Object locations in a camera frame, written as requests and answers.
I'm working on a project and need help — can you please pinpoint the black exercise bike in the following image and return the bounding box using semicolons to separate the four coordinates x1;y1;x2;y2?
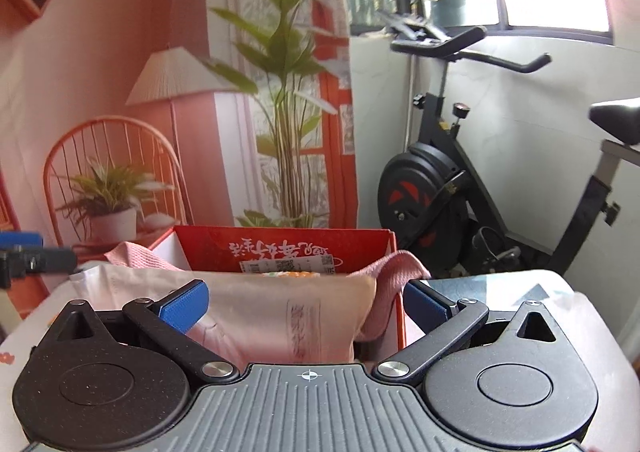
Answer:
376;9;640;278

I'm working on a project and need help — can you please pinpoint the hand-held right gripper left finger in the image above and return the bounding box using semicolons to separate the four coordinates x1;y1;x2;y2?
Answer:
47;280;240;383

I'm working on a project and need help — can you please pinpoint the cream packaged garment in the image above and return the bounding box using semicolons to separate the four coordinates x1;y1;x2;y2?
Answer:
75;266;377;368

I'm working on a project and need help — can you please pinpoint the red strawberry cardboard box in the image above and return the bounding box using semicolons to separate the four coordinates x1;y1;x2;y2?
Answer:
150;226;406;350

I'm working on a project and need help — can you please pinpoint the pink towel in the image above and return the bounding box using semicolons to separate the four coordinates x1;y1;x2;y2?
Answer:
104;241;432;344

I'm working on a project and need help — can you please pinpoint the wall poster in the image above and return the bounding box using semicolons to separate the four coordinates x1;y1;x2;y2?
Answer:
0;0;358;293

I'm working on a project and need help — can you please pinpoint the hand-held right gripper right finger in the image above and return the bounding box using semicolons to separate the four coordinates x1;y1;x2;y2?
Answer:
372;279;568;385

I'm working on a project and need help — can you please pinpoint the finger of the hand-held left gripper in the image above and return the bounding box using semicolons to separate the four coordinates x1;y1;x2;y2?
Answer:
0;247;79;289
0;231;45;249

